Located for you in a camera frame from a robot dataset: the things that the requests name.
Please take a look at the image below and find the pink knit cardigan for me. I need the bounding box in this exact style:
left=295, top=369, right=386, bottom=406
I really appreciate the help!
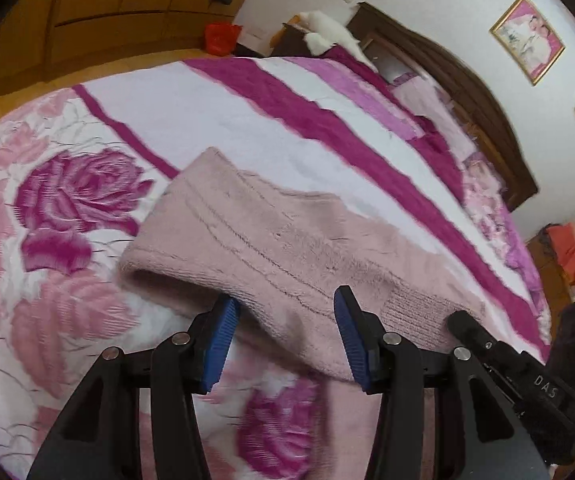
left=117, top=146, right=489, bottom=480

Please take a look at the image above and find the wooden side cabinet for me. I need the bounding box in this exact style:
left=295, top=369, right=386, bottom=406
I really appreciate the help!
left=527, top=230, right=573, bottom=316

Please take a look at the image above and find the purple floral folded quilt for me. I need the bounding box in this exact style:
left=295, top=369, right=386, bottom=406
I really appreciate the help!
left=462, top=153, right=549, bottom=315

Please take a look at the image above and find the floral magenta striped bedspread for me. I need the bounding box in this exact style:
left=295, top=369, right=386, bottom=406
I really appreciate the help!
left=0, top=49, right=550, bottom=479

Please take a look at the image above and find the pink ruffled pillow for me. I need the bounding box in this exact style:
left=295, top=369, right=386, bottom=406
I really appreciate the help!
left=391, top=73, right=477, bottom=162

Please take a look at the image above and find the framed wedding photo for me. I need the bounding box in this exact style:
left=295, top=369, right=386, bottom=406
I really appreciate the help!
left=490, top=0, right=565, bottom=86

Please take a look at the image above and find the dark wooden headboard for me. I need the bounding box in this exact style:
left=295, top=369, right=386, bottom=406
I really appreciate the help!
left=347, top=2, right=539, bottom=211

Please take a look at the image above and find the white plush toy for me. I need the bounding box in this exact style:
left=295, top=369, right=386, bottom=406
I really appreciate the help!
left=296, top=10, right=368, bottom=63

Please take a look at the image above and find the dark wooden nightstand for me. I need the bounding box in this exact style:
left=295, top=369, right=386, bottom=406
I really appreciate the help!
left=270, top=23, right=313, bottom=58

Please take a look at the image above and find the red bag on floor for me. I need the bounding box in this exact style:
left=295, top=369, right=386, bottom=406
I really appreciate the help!
left=204, top=22, right=242, bottom=56

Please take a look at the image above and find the orange wooden wardrobe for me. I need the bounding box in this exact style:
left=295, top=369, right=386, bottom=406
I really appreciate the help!
left=0, top=0, right=245, bottom=96

